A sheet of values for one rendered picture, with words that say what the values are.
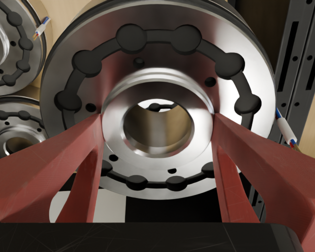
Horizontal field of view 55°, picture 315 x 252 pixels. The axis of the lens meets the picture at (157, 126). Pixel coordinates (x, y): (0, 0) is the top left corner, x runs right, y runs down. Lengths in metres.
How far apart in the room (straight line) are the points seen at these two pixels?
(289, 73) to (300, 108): 0.03
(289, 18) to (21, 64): 0.20
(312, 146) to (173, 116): 0.27
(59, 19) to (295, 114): 0.20
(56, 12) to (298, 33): 0.19
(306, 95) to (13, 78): 0.23
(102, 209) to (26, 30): 0.19
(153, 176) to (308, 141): 0.27
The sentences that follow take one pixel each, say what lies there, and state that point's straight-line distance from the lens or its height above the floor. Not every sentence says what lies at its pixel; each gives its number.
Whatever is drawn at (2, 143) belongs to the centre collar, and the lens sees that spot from 0.33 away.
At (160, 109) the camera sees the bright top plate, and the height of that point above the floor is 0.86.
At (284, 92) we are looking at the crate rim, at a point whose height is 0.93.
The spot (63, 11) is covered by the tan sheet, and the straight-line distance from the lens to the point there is 0.28.
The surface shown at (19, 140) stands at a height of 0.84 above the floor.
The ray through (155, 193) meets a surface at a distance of 0.16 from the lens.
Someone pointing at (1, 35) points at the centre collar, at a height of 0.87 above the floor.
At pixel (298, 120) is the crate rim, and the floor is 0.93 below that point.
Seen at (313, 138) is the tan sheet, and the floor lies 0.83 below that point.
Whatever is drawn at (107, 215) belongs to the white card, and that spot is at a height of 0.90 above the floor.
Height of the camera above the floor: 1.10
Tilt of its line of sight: 53 degrees down
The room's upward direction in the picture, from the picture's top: 176 degrees clockwise
